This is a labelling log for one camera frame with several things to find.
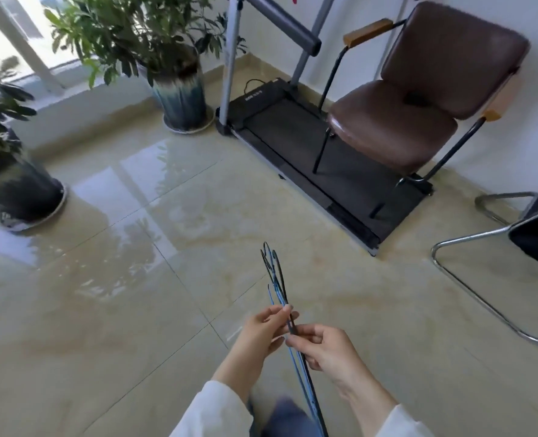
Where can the person's left hand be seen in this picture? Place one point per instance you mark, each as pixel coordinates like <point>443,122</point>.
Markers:
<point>255,341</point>

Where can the person's right hand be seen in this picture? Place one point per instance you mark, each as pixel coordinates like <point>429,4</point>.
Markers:
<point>332,355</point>

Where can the black plastic hanger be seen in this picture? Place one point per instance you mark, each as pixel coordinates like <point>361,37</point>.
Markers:
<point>319,418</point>

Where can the person's right forearm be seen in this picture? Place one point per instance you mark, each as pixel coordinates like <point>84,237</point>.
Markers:
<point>373,405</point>

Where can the person's left forearm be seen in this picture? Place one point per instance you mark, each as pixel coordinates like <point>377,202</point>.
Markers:
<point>223,395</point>

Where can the person's blue jeans leg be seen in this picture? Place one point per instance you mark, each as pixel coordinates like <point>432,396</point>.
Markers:
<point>282,418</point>

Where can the black grey treadmill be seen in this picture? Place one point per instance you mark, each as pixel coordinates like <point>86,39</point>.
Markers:
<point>296,131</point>

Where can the potted plant blue white pot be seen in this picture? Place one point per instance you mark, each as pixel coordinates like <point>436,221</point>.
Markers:
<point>180,100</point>

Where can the potted plant dark blue pot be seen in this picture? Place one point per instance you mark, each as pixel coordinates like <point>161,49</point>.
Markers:
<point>18,186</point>

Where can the brown leather armchair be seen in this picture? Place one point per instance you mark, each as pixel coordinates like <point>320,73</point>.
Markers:
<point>432,63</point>

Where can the large window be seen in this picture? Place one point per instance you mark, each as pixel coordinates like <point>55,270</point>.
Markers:
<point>5,22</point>

